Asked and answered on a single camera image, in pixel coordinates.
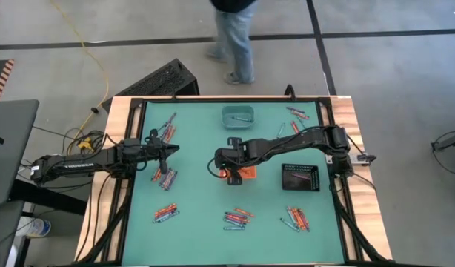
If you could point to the white plastic bottle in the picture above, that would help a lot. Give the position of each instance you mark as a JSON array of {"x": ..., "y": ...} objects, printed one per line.
[{"x": 35, "y": 227}]

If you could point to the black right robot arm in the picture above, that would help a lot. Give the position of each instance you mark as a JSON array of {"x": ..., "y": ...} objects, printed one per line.
[{"x": 305, "y": 139}]

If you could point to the grey desk surface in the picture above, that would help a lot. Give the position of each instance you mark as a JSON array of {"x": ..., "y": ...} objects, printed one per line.
[{"x": 12, "y": 148}]

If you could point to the computer tower case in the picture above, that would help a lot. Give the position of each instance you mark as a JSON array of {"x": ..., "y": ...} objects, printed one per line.
[{"x": 157, "y": 81}]

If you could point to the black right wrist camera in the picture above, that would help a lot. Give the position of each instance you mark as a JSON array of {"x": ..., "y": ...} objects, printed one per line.
[{"x": 223, "y": 157}]

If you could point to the black support strut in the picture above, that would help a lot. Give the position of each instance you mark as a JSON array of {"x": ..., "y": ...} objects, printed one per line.
[
  {"x": 109, "y": 230},
  {"x": 357, "y": 230}
]

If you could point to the teal plastic bin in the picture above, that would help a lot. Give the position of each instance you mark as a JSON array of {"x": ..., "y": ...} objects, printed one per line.
[{"x": 227, "y": 124}]

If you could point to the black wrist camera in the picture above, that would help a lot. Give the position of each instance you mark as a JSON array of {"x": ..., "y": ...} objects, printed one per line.
[
  {"x": 158, "y": 149},
  {"x": 223, "y": 157}
]

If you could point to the yellow power plug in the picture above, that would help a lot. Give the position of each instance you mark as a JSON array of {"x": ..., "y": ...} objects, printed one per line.
[{"x": 86, "y": 144}]

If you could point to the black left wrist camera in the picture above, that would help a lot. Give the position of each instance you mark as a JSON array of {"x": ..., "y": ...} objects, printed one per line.
[{"x": 158, "y": 149}]

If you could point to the teal crayon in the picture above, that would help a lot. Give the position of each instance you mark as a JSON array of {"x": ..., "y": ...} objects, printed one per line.
[
  {"x": 234, "y": 228},
  {"x": 241, "y": 119},
  {"x": 291, "y": 216},
  {"x": 167, "y": 180},
  {"x": 281, "y": 130},
  {"x": 289, "y": 224},
  {"x": 232, "y": 223},
  {"x": 166, "y": 217}
]

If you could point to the black plastic basket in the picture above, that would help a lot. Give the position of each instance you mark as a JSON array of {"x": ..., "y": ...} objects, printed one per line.
[{"x": 287, "y": 178}]

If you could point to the grey metal bracket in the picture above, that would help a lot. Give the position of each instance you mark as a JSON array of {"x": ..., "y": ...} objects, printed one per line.
[{"x": 361, "y": 158}]

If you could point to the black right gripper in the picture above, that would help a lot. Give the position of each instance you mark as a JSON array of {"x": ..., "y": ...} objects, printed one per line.
[{"x": 235, "y": 178}]

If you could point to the person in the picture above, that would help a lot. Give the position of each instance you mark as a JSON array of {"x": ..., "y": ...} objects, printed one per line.
[{"x": 235, "y": 37}]

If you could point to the orange plastic basket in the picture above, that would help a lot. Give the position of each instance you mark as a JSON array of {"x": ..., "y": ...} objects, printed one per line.
[{"x": 249, "y": 172}]

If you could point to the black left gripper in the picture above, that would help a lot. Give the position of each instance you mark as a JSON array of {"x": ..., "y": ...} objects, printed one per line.
[{"x": 163, "y": 167}]

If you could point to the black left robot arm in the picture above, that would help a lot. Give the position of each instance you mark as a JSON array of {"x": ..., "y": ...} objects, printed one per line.
[{"x": 75, "y": 165}]

